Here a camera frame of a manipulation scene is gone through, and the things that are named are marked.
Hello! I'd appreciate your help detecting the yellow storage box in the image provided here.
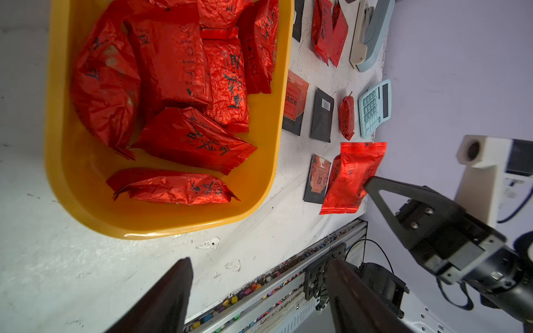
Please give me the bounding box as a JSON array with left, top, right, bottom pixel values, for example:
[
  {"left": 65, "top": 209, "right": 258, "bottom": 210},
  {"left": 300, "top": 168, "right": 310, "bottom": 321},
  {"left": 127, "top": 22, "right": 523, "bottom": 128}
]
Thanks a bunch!
[{"left": 44, "top": 1, "right": 294, "bottom": 239}]

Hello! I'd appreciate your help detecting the red foil tea bags pile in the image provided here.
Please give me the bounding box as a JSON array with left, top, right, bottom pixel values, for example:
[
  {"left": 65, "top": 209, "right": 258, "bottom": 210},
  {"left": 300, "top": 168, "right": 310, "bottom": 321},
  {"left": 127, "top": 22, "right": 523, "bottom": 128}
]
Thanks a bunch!
[{"left": 70, "top": 1, "right": 279, "bottom": 205}]

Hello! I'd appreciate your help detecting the light blue stapler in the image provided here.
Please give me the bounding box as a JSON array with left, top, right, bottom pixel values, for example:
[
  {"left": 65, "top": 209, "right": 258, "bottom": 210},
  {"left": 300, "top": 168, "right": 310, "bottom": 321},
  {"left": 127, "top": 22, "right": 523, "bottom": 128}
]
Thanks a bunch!
[{"left": 349, "top": 0, "right": 396, "bottom": 72}]

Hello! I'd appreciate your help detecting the light blue calculator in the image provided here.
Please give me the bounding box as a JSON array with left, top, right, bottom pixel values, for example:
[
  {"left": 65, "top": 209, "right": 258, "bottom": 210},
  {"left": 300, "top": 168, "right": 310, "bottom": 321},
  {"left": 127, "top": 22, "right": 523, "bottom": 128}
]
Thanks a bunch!
[{"left": 358, "top": 79, "right": 392, "bottom": 140}]

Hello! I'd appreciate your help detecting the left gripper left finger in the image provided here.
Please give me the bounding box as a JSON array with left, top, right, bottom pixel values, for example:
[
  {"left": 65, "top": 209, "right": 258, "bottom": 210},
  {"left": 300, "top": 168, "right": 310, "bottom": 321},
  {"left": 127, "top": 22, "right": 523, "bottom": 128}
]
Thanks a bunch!
[{"left": 108, "top": 258, "right": 194, "bottom": 332}]

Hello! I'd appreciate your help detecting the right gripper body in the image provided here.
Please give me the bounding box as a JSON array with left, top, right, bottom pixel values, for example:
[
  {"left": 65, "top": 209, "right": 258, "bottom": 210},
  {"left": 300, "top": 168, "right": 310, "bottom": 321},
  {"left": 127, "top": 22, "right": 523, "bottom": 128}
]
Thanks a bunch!
[{"left": 395, "top": 196, "right": 506, "bottom": 277}]

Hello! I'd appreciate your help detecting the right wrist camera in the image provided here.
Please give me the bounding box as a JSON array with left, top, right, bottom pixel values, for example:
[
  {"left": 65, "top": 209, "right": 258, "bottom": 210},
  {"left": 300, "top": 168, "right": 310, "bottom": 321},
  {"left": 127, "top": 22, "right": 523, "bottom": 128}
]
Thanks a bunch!
[{"left": 454, "top": 135, "right": 532, "bottom": 228}]

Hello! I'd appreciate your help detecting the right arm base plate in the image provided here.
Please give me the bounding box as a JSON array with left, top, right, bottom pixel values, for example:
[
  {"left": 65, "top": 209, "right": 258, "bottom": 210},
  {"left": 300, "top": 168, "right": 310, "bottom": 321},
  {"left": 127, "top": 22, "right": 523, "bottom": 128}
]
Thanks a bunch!
[{"left": 303, "top": 243, "right": 409, "bottom": 319}]

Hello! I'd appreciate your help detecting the black red label tea bag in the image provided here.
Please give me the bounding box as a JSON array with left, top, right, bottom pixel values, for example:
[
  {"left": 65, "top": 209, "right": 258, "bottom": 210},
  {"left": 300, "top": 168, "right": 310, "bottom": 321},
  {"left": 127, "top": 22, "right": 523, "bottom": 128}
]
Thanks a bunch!
[{"left": 282, "top": 71, "right": 309, "bottom": 136}]

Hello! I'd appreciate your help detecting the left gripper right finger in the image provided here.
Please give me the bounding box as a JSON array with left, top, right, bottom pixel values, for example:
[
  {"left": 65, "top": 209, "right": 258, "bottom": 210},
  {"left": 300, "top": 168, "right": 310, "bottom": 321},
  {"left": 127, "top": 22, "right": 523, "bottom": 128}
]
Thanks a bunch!
[{"left": 326, "top": 259, "right": 411, "bottom": 333}]

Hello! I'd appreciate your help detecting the black tea bag barcode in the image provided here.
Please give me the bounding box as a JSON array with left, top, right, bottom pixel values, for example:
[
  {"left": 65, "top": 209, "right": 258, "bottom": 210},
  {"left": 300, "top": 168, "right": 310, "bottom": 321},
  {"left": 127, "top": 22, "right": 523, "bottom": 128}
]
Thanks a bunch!
[{"left": 292, "top": 0, "right": 305, "bottom": 42}]

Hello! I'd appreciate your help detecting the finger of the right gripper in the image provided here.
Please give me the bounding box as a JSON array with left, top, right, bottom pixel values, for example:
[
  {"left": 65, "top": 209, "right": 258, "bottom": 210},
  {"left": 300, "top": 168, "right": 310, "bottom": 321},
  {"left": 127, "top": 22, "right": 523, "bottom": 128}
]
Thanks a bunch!
[{"left": 364, "top": 176, "right": 454, "bottom": 250}]

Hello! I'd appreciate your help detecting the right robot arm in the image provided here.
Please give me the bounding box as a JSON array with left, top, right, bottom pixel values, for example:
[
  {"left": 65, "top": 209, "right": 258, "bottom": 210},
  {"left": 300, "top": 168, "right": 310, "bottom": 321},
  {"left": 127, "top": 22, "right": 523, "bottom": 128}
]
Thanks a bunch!
[{"left": 364, "top": 176, "right": 532, "bottom": 324}]

